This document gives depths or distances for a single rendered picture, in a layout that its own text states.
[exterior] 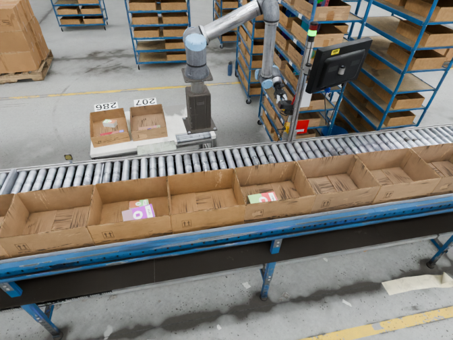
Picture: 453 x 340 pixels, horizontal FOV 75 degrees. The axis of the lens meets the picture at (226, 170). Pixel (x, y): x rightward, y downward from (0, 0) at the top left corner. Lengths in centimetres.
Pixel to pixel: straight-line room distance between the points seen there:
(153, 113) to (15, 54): 336
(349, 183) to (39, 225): 184
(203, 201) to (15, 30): 447
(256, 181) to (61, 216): 115
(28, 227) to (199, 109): 142
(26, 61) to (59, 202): 412
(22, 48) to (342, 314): 542
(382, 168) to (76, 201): 195
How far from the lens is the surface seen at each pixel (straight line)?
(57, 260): 169
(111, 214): 180
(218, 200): 176
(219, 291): 243
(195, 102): 242
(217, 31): 244
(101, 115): 282
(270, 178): 187
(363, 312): 260
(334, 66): 215
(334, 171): 205
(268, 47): 245
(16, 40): 572
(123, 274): 188
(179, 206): 174
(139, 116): 281
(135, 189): 177
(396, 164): 231
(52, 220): 189
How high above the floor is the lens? 220
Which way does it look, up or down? 42 degrees down
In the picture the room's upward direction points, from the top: 2 degrees clockwise
